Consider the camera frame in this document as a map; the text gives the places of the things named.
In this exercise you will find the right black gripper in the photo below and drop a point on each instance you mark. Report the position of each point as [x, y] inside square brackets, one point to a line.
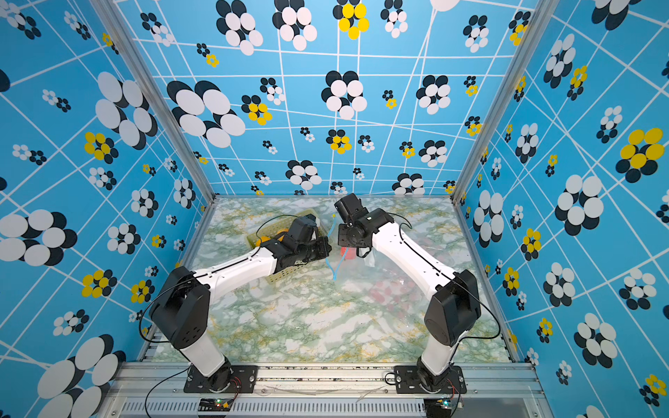
[341, 237]

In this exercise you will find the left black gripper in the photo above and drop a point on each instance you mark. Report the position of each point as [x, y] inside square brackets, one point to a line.
[324, 243]

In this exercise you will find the pink red peach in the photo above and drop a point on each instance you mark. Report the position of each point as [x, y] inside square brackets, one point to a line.
[348, 253]

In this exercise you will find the clear zip-top bag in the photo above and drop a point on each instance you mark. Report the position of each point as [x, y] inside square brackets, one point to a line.
[389, 285]

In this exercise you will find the pale green plastic basket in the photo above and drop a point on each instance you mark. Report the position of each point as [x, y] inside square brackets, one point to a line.
[270, 228]

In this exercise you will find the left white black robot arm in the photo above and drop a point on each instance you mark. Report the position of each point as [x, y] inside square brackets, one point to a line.
[181, 310]

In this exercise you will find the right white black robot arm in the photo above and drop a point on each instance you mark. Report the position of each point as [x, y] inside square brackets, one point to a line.
[454, 304]

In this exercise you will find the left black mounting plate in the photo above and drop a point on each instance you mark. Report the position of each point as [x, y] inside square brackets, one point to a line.
[235, 379]

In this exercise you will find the black mounting plate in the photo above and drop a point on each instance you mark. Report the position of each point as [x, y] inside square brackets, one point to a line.
[414, 380]
[235, 379]

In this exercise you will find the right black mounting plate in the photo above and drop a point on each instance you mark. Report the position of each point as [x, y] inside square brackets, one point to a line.
[414, 380]

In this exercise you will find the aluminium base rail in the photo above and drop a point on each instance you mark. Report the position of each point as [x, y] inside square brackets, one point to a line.
[329, 390]

